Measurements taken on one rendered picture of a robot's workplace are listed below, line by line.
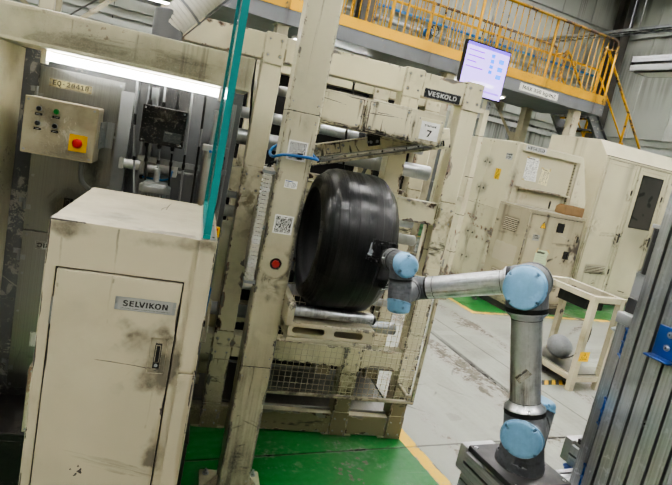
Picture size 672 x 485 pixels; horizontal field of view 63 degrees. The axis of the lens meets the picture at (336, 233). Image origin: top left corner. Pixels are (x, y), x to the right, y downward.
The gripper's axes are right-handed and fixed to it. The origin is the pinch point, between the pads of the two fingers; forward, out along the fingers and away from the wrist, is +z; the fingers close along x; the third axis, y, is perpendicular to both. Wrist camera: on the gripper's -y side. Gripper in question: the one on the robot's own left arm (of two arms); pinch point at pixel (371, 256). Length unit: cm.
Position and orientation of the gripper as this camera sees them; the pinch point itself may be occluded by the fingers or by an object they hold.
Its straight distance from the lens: 203.3
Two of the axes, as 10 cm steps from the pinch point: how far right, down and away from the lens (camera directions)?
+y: 1.9, -9.8, -0.6
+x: -9.5, -1.7, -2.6
